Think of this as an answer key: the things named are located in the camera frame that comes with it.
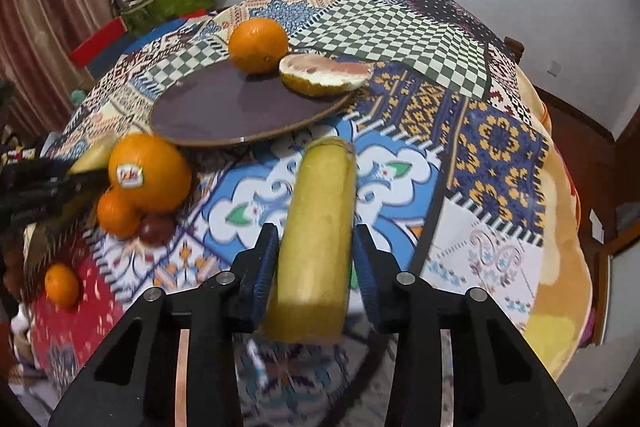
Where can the striped brown curtain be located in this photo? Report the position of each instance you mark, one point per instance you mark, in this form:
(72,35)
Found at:
(45,7)

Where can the grapefruit slice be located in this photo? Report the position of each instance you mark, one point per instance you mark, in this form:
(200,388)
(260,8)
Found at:
(320,74)

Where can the green bag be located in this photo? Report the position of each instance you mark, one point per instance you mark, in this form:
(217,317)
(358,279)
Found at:
(165,4)

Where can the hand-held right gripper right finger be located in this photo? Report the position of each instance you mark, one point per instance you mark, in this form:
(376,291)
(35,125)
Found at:
(367,272)

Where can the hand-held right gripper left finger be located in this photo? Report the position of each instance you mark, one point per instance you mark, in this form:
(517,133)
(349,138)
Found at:
(265,267)

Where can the wall socket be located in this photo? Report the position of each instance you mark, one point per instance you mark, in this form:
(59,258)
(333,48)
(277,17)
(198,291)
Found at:
(554,67)

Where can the wooden bed post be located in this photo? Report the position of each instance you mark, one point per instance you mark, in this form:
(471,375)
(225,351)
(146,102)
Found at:
(514,49)

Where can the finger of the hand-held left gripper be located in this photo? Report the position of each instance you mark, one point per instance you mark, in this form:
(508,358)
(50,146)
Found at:
(35,174)
(55,202)

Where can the cut yellow banana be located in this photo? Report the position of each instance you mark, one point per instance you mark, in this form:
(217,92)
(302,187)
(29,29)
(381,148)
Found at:
(92,159)
(320,232)

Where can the brown round plate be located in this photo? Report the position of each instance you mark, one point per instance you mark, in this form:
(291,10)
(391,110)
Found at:
(215,107)

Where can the small tangerine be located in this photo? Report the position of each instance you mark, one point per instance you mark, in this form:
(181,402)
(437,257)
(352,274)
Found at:
(62,286)
(116,214)

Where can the red box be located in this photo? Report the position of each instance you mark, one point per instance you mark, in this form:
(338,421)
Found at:
(100,42)

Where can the patchwork printed blanket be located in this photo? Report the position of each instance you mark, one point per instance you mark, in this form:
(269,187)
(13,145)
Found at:
(400,157)

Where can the white paper scrap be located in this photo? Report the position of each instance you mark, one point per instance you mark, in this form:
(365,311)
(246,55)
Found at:
(597,224)

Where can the yellow fleece blanket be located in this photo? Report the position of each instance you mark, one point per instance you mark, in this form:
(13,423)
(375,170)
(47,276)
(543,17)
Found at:
(560,217)

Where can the large orange with sticker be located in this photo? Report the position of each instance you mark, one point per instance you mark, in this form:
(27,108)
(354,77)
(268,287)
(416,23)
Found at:
(155,177)

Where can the dark red plum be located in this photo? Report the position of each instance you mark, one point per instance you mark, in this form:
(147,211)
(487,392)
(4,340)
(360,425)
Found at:
(157,230)

